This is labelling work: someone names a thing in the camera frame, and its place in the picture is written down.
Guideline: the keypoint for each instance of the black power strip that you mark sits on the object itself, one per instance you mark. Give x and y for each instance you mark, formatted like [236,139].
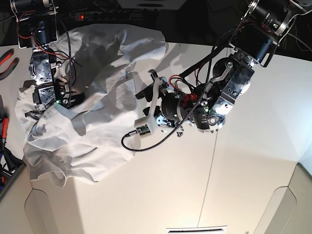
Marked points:
[107,16]

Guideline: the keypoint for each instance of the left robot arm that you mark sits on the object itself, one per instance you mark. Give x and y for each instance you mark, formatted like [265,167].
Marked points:
[206,92]

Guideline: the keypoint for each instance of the black bin with tools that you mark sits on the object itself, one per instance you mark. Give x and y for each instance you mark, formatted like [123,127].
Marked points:
[10,168]

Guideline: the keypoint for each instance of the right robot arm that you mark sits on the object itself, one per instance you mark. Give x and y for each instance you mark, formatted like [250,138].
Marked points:
[52,71]

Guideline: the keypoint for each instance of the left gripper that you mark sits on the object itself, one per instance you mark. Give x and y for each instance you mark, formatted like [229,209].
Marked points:
[165,103]

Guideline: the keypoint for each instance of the red handled tool left edge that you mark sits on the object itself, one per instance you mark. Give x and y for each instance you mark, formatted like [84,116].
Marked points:
[4,121]

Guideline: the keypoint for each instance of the white device top centre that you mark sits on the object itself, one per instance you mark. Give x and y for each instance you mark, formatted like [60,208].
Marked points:
[152,4]

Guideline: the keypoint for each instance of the white t-shirt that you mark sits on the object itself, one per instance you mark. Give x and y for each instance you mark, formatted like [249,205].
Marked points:
[83,142]

